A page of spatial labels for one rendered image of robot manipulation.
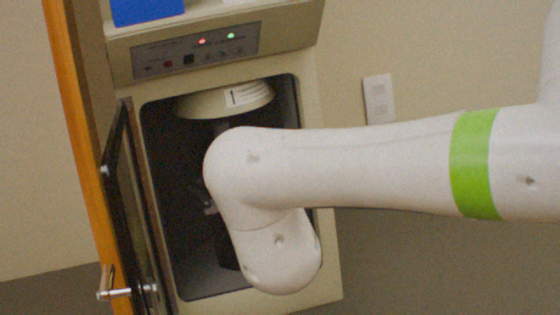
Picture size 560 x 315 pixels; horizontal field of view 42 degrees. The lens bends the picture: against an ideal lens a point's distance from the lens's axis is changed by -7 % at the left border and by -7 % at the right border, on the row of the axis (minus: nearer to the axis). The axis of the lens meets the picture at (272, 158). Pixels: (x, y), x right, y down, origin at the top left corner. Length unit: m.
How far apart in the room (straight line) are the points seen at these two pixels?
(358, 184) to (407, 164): 0.07
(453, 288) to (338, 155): 0.62
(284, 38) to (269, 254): 0.35
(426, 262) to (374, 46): 0.52
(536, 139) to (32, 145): 1.18
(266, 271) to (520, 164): 0.40
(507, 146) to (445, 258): 0.80
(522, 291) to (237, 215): 0.62
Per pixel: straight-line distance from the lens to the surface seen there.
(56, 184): 1.69
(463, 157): 0.75
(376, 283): 1.45
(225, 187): 0.93
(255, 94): 1.26
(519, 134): 0.73
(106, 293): 1.00
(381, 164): 0.80
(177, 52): 1.12
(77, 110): 1.10
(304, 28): 1.16
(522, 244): 1.55
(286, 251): 0.97
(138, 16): 1.06
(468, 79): 1.86
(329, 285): 1.38
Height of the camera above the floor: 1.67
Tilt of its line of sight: 20 degrees down
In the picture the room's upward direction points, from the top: 9 degrees counter-clockwise
